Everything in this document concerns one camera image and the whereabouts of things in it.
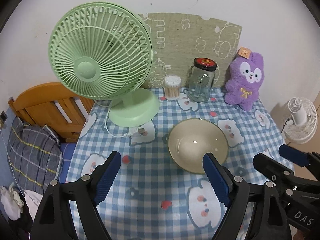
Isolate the wooden bed headboard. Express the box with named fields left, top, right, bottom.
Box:
left=8, top=82, right=94, bottom=142

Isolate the cotton swab container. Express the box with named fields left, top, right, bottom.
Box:
left=164, top=75, right=182, bottom=101

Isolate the glass jar black lid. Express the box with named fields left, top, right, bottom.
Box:
left=188, top=57, right=217, bottom=103

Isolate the purple plush bunny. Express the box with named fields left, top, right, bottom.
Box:
left=224, top=47, right=265, bottom=111

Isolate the grey plaid pillow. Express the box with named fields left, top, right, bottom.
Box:
left=7, top=117, right=63, bottom=195

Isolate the wall power outlet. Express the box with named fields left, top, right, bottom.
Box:
left=0, top=111, right=8, bottom=128

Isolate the ceramic bowl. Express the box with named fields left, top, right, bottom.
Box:
left=168, top=119, right=228, bottom=174

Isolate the green cartoon board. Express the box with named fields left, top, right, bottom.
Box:
left=142, top=12, right=242, bottom=88

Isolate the green desk fan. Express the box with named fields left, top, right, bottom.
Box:
left=48, top=2, right=160, bottom=127

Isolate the white floor fan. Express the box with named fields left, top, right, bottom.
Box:
left=283, top=97, right=318, bottom=144

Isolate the blue checkered tablecloth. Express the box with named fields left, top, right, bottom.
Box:
left=67, top=88, right=293, bottom=239

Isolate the white crumpled cloth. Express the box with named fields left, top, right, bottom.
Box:
left=1, top=183, right=24, bottom=220

